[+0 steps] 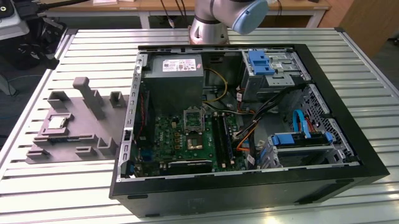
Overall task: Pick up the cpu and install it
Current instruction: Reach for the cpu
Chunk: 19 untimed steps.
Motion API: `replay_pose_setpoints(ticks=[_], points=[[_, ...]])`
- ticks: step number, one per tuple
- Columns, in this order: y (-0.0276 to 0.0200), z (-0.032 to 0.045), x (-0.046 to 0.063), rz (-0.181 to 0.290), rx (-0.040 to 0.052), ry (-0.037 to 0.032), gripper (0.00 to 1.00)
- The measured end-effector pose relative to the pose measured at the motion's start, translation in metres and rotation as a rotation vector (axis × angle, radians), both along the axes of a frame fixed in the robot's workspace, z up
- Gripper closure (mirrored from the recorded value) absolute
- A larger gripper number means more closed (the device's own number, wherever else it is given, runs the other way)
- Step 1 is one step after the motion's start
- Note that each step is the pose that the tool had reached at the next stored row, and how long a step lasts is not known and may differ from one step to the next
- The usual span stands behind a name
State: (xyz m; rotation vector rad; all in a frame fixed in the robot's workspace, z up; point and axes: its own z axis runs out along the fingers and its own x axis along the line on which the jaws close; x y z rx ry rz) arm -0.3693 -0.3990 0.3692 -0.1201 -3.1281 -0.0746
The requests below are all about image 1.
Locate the silver CPU chip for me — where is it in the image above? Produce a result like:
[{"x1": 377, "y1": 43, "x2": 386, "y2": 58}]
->
[{"x1": 47, "y1": 116, "x2": 67, "y2": 129}]

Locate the CPU socket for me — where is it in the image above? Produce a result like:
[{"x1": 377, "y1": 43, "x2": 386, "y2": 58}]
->
[{"x1": 186, "y1": 131, "x2": 206, "y2": 150}]

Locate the white furniture leg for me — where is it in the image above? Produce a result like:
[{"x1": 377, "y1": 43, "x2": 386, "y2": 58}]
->
[{"x1": 0, "y1": 70, "x2": 18, "y2": 96}]

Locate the grey parts rack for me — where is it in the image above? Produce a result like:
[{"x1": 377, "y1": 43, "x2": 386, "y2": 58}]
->
[{"x1": 26, "y1": 76, "x2": 131, "y2": 164}]

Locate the RAM stick with blue label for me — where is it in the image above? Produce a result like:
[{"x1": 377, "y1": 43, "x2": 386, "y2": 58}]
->
[{"x1": 47, "y1": 137, "x2": 83, "y2": 143}]

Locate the grey power supply unit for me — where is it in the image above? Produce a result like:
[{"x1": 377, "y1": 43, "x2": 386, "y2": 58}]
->
[{"x1": 143, "y1": 54, "x2": 206, "y2": 110}]

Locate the green motherboard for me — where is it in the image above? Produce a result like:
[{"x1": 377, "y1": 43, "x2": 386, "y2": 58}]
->
[{"x1": 130, "y1": 102, "x2": 250, "y2": 178}]

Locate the black RAM slot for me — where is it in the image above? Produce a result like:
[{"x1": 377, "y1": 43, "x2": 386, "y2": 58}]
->
[
  {"x1": 219, "y1": 112, "x2": 238, "y2": 164},
  {"x1": 211, "y1": 112, "x2": 227, "y2": 168}
]

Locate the black graphics card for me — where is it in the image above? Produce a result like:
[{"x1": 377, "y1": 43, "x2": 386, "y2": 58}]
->
[{"x1": 167, "y1": 160, "x2": 213, "y2": 175}]

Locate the silver metal drive cage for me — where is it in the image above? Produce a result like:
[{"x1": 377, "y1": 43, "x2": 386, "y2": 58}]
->
[{"x1": 242, "y1": 50, "x2": 313, "y2": 101}]

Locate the hard disk in blue carrier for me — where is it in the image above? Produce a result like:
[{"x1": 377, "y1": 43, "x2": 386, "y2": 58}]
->
[{"x1": 270, "y1": 131, "x2": 336, "y2": 148}]

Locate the black PC case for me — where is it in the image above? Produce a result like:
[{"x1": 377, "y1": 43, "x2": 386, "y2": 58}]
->
[{"x1": 109, "y1": 43, "x2": 392, "y2": 219}]

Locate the brown wooden cabinet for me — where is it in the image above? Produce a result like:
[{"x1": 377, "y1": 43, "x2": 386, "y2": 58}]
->
[{"x1": 320, "y1": 0, "x2": 399, "y2": 59}]

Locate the silver metal disk bay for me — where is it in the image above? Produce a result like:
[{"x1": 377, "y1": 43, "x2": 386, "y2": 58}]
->
[{"x1": 256, "y1": 130, "x2": 360, "y2": 168}]

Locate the thick black camera cable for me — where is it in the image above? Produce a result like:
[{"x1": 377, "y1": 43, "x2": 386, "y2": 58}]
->
[{"x1": 31, "y1": 0, "x2": 91, "y2": 12}]

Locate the black cable with silver plug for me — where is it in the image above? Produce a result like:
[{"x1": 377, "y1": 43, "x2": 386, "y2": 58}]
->
[{"x1": 161, "y1": 0, "x2": 189, "y2": 28}]

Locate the yellow wire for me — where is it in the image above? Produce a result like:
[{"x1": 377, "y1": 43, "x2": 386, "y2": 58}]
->
[{"x1": 202, "y1": 67, "x2": 229, "y2": 103}]

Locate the blue plastic drive bracket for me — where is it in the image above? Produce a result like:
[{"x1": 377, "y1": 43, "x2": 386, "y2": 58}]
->
[{"x1": 249, "y1": 50, "x2": 276, "y2": 76}]

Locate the black wire bundle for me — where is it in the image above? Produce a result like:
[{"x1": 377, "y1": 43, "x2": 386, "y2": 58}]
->
[{"x1": 233, "y1": 84, "x2": 309, "y2": 140}]

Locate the orange wire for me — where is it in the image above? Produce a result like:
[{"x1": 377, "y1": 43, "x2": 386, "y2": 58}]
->
[{"x1": 237, "y1": 136, "x2": 253, "y2": 154}]

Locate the wooden desk with white frame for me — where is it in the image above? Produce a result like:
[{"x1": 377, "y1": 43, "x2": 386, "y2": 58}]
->
[{"x1": 31, "y1": 0, "x2": 332, "y2": 28}]

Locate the blue flat wire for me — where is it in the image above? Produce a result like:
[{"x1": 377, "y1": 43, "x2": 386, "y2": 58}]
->
[{"x1": 293, "y1": 109, "x2": 313, "y2": 138}]

